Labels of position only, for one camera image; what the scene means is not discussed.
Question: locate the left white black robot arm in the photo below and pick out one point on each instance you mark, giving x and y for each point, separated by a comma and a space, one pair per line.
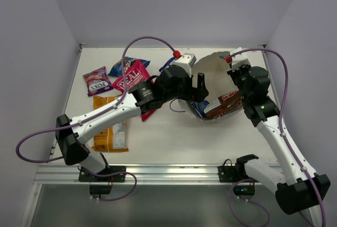
73, 134

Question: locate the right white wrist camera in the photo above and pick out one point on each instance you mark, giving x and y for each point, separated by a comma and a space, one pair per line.
236, 59

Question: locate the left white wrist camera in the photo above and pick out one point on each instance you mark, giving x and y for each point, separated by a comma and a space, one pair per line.
186, 61

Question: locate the dark blue snack packet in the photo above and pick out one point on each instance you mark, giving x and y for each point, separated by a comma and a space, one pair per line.
199, 107

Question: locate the pink snack packet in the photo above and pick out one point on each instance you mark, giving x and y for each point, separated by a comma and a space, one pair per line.
135, 74

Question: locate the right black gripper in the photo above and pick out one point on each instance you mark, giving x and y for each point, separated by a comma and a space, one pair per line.
241, 68

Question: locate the blue Doritos chip bag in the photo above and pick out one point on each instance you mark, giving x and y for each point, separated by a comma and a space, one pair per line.
119, 67

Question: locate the brown chocolate snack packet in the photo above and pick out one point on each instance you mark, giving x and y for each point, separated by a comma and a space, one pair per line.
224, 105

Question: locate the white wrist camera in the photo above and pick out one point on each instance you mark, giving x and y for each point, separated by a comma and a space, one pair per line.
186, 61
236, 59

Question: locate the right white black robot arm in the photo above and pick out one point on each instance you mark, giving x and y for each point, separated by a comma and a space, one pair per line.
298, 186

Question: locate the blue white snack packet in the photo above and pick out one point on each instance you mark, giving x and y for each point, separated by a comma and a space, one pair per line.
167, 63

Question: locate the blue checkered paper bag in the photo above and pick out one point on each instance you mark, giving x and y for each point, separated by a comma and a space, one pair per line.
217, 82

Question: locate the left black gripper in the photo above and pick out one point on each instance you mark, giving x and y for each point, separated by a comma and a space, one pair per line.
194, 90

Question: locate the orange snack packet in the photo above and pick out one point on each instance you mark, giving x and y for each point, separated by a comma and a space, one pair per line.
112, 139

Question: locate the aluminium mounting rail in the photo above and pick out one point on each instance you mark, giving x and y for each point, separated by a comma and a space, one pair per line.
170, 174

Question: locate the purple Fox's candy bag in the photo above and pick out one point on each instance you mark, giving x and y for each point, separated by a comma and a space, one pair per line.
97, 82

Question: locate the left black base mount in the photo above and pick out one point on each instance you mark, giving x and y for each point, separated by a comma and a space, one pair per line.
102, 185

